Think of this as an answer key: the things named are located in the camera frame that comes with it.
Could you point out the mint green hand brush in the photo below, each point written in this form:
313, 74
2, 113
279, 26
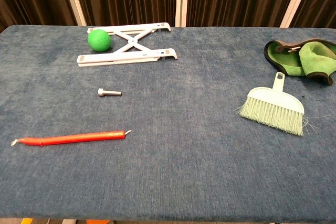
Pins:
278, 103

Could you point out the blue fabric table cover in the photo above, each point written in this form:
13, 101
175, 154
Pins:
183, 161

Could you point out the green ball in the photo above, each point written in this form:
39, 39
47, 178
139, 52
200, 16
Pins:
99, 40

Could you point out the green and grey cloth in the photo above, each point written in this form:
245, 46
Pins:
315, 58

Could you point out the small white plug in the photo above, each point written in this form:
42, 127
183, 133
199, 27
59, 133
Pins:
109, 93

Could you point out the red wrapped sausage stick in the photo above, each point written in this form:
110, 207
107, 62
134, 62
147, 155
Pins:
78, 137

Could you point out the white folding laptop stand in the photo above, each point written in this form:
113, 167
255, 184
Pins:
118, 57

